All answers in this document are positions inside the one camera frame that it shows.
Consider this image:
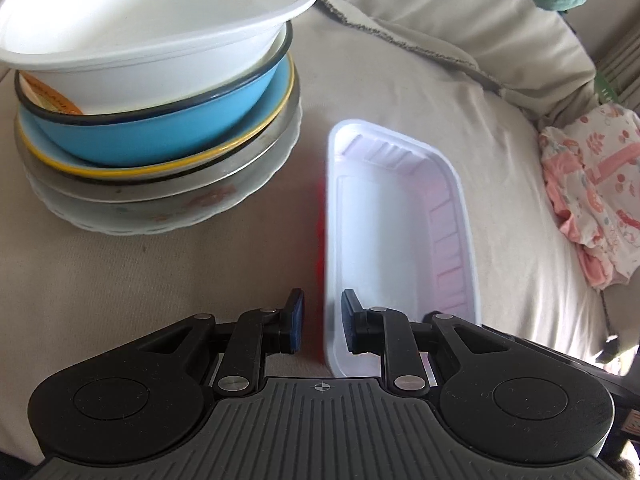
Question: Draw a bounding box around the blue enamel bowl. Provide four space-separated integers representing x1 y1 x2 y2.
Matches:
14 25 292 169

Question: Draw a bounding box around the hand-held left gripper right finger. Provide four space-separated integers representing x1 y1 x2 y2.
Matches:
340 288 507 396

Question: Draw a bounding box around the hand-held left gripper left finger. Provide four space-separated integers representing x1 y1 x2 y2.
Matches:
137 287 306 399

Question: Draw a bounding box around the white plastic tray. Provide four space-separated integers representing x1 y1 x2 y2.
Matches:
322 118 483 379

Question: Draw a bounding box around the orange printed packet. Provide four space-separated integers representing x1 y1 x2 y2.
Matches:
22 72 84 116

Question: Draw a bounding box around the yellow rimmed plate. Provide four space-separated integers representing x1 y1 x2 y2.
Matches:
14 55 297 181

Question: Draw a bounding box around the pink floral cloth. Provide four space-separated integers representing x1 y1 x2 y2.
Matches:
538 104 640 292

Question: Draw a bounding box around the white plastic bowl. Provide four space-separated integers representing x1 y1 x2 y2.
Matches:
0 0 324 117

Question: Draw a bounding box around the stainless steel plate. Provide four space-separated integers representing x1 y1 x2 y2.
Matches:
13 76 303 207

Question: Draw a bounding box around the white floral plate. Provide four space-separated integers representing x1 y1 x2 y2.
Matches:
29 106 305 236

